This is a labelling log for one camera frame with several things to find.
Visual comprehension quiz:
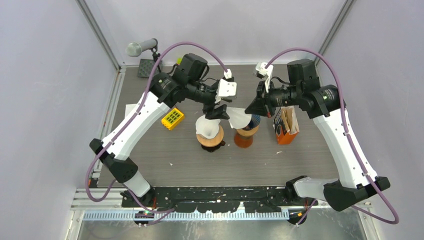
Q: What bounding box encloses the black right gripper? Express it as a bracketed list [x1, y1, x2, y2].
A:
[245, 77, 301, 118]

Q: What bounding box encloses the small wooden ring holder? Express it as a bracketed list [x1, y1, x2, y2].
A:
[236, 125, 259, 137]

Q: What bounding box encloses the large wooden ring holder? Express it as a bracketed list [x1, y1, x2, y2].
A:
[196, 125, 224, 148]

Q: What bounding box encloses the orange coffee filter box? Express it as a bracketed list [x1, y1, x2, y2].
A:
[273, 106, 300, 145]

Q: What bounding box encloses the amber glass carafe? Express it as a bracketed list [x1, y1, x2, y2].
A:
[234, 133, 254, 148]

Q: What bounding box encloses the dark brown dripper cup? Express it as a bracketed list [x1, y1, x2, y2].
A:
[201, 141, 226, 153]

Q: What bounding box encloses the white paper coffee filter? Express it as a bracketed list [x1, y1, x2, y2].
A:
[195, 115, 221, 139]

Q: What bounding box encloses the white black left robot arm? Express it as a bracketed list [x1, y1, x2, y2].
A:
[89, 53, 236, 207]

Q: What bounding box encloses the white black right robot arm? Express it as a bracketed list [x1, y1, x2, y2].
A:
[245, 58, 391, 212]

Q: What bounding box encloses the yellow green toy brick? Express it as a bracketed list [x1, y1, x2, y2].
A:
[161, 107, 185, 131]

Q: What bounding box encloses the white paper sheet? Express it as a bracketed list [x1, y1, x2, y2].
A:
[124, 103, 138, 123]

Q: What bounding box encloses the grey microphone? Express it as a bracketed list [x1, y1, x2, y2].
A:
[125, 38, 158, 58]

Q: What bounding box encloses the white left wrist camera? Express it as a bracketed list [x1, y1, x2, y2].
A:
[214, 68, 237, 104]

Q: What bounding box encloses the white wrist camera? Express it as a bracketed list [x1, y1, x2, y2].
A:
[214, 68, 237, 104]
[253, 62, 274, 93]

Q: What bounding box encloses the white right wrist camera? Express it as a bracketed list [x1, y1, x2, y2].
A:
[253, 62, 274, 93]

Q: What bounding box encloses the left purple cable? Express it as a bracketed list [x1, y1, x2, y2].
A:
[84, 41, 231, 215]

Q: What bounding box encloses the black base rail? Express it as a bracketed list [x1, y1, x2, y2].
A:
[120, 186, 313, 214]

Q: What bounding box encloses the grey studded base plate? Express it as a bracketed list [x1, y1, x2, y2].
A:
[137, 58, 155, 79]

